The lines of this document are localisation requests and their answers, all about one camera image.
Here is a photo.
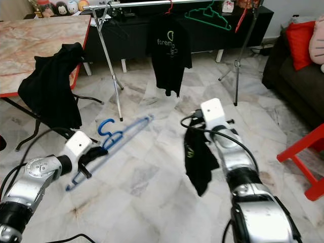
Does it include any marble folding table red edge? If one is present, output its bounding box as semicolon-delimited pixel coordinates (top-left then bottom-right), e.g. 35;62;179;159
0;14;106;152

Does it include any green plastic hanger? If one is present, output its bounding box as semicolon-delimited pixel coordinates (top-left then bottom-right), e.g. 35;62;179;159
184;3;232;32

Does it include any silver metal clothes rack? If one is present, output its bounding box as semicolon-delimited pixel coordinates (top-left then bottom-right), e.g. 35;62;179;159
83;0;264;122

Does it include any blue plastic hanger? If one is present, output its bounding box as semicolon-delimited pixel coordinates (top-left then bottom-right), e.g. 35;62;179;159
66;117;155;192

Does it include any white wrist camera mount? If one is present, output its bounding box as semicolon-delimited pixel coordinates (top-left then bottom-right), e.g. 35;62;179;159
63;131;94;165
200;98;228;130

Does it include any red plastic hanger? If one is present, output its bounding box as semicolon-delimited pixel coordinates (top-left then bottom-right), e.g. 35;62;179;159
234;4;254;33
163;0;175;15

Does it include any red cushion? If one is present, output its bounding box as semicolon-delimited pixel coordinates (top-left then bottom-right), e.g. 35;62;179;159
285;20;317;71

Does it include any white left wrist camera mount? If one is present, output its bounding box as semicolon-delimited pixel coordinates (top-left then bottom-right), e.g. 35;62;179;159
63;131;94;165

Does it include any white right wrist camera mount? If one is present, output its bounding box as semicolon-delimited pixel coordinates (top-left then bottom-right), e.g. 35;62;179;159
200;98;228;130

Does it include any power strip with cords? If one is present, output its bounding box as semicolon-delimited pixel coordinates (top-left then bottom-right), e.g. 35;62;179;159
246;45;274;56

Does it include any black low TV cabinet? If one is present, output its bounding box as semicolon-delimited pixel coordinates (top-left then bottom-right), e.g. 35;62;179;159
25;4;273;74

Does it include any light wood cabinet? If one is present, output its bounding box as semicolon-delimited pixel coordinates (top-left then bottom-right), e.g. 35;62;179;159
0;0;31;22

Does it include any jar with red lid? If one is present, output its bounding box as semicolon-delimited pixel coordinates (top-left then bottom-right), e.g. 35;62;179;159
38;0;52;17

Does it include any dark brown sofa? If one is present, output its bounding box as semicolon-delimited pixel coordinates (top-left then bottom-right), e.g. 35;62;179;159
262;25;324;130

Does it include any black plastic hanger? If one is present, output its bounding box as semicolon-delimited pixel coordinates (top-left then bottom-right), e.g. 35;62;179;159
104;8;127;38

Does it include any red stool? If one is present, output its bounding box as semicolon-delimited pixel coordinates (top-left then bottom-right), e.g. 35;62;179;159
277;123;324;201

